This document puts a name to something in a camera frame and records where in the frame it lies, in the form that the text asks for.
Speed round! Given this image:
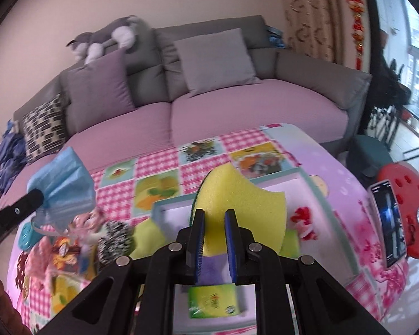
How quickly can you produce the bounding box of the grey sofa with pink cover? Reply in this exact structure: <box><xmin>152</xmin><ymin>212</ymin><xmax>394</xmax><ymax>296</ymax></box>
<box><xmin>0</xmin><ymin>15</ymin><xmax>372</xmax><ymax>217</ymax></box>

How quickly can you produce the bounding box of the grey and white plush toy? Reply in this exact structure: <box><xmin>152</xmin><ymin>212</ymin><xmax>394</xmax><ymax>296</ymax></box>
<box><xmin>66</xmin><ymin>15</ymin><xmax>151</xmax><ymax>65</ymax></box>

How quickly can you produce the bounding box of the pink fluffy cloth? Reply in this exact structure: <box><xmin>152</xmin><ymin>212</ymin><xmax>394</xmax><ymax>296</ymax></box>
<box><xmin>23</xmin><ymin>241</ymin><xmax>58</xmax><ymax>292</ymax></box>

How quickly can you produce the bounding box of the purple wipes packet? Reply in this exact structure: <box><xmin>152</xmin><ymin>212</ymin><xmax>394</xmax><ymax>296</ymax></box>
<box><xmin>199</xmin><ymin>256</ymin><xmax>231</xmax><ymax>285</ymax></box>

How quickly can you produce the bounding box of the teal plastic box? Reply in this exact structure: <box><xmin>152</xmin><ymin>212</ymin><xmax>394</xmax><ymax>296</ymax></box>
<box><xmin>18</xmin><ymin>222</ymin><xmax>44</xmax><ymax>251</ymax></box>

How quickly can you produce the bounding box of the red plastic stool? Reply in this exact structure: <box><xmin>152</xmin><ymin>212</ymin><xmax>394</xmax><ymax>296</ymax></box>
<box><xmin>377</xmin><ymin>162</ymin><xmax>419</xmax><ymax>260</ymax></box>

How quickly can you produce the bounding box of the dark green stool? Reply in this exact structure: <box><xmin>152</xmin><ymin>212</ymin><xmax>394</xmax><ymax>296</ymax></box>
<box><xmin>347</xmin><ymin>134</ymin><xmax>392</xmax><ymax>182</ymax></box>

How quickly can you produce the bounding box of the black smartphone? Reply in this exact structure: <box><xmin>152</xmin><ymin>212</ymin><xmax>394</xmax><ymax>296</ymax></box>
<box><xmin>369</xmin><ymin>180</ymin><xmax>407</xmax><ymax>269</ymax></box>

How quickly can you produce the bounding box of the blue checked clothes pile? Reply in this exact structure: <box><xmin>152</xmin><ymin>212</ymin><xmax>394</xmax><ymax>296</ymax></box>
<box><xmin>0</xmin><ymin>119</ymin><xmax>28</xmax><ymax>196</ymax></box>

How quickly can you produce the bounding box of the mauve grey pillow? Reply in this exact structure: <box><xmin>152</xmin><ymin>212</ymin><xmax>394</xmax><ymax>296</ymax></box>
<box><xmin>67</xmin><ymin>47</ymin><xmax>137</xmax><ymax>131</ymax></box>

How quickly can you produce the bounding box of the blue face mask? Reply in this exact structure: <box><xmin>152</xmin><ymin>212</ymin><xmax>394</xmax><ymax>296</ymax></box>
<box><xmin>27</xmin><ymin>147</ymin><xmax>96</xmax><ymax>233</ymax></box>

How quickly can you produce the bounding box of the black and white scrunchie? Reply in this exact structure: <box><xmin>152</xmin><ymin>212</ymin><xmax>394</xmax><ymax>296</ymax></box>
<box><xmin>97</xmin><ymin>221</ymin><xmax>135</xmax><ymax>265</ymax></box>

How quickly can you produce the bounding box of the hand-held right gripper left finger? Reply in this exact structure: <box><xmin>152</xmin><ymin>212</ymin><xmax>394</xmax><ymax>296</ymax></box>
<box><xmin>38</xmin><ymin>209</ymin><xmax>206</xmax><ymax>335</ymax></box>

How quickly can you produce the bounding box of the small blue bundle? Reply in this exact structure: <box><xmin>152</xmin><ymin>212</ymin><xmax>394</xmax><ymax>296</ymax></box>
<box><xmin>265</xmin><ymin>25</ymin><xmax>287</xmax><ymax>49</ymax></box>

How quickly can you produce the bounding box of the black metal rack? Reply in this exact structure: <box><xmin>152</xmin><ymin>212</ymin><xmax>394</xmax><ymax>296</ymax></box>
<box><xmin>368</xmin><ymin>105</ymin><xmax>406</xmax><ymax>147</ymax></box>

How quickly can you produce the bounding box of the white cloth with pink trim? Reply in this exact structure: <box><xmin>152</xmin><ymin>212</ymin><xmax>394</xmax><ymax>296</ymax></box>
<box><xmin>72</xmin><ymin>213</ymin><xmax>105</xmax><ymax>252</ymax></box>

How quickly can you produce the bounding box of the yellow sponge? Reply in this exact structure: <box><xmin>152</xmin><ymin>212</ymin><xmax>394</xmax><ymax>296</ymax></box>
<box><xmin>192</xmin><ymin>163</ymin><xmax>287</xmax><ymax>257</ymax></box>

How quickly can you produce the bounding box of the red hanging decoration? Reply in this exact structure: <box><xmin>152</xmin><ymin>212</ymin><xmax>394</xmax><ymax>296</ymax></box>
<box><xmin>335</xmin><ymin>0</ymin><xmax>367</xmax><ymax>70</ymax></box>

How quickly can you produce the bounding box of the light grey pillow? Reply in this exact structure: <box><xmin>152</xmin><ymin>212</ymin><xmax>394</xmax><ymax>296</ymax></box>
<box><xmin>173</xmin><ymin>28</ymin><xmax>262</xmax><ymax>98</ymax></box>

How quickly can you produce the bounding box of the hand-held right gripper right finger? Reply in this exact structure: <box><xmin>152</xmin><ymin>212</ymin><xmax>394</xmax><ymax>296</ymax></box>
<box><xmin>224</xmin><ymin>209</ymin><xmax>388</xmax><ymax>335</ymax></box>

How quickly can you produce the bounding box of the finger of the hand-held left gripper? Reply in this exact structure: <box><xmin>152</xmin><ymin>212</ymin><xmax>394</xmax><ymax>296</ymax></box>
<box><xmin>0</xmin><ymin>190</ymin><xmax>45</xmax><ymax>233</ymax></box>

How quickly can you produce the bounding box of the green tissue packet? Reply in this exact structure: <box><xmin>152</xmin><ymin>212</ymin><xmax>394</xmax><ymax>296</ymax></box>
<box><xmin>188</xmin><ymin>284</ymin><xmax>240</xmax><ymax>319</ymax></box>
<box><xmin>129</xmin><ymin>221</ymin><xmax>169</xmax><ymax>262</ymax></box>

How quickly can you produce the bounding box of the pink checked tablecloth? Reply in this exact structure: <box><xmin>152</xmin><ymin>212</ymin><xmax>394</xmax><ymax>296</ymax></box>
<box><xmin>5</xmin><ymin>123</ymin><xmax>409</xmax><ymax>335</ymax></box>

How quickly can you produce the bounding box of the black patterned cream pillow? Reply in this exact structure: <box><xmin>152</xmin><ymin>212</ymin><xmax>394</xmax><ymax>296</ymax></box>
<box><xmin>21</xmin><ymin>92</ymin><xmax>68</xmax><ymax>164</ymax></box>

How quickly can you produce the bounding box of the gold patterned curtain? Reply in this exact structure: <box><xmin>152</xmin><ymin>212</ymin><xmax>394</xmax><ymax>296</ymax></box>
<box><xmin>277</xmin><ymin>0</ymin><xmax>339</xmax><ymax>64</ymax></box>

